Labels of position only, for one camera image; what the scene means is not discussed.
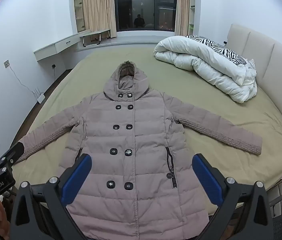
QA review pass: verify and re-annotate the white folded duvet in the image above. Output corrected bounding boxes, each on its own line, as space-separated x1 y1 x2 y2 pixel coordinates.
153 35 257 103

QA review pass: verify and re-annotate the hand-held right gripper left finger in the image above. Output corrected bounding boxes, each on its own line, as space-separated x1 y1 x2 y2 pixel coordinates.
10 154 93 240

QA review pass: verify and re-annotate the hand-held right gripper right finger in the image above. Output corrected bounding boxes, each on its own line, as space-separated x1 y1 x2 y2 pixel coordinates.
192 153 274 240

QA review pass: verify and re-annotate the white floating desk with drawer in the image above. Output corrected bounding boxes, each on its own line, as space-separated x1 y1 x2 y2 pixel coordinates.
33 30 91 62

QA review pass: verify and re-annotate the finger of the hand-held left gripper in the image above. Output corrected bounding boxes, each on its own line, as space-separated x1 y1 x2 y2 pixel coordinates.
0 142 25 178

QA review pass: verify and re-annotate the beige curtain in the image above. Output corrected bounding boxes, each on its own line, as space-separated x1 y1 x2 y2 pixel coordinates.
174 0 191 37
81 0 118 39

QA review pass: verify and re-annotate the thin wall cable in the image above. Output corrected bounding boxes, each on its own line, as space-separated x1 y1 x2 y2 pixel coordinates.
6 65 38 94

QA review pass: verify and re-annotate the mauve hooded puffer coat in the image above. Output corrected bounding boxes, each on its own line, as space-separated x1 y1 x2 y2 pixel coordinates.
13 60 263 240

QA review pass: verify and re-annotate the bed with olive sheet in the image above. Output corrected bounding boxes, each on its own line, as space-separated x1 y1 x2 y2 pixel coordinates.
12 46 282 200

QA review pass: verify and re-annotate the beige padded headboard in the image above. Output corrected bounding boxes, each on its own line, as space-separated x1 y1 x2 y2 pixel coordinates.
227 23 282 150

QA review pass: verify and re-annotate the zebra print blanket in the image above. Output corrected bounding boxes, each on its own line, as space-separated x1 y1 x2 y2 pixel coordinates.
186 34 247 66

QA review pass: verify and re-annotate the white folding table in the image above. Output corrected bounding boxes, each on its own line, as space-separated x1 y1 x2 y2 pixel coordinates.
80 29 111 48

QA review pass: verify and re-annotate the dark window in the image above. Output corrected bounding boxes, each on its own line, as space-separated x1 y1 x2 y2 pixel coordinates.
113 0 179 32

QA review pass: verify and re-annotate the white wall shelf unit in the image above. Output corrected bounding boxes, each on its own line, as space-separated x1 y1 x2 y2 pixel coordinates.
188 0 197 37
73 0 86 33

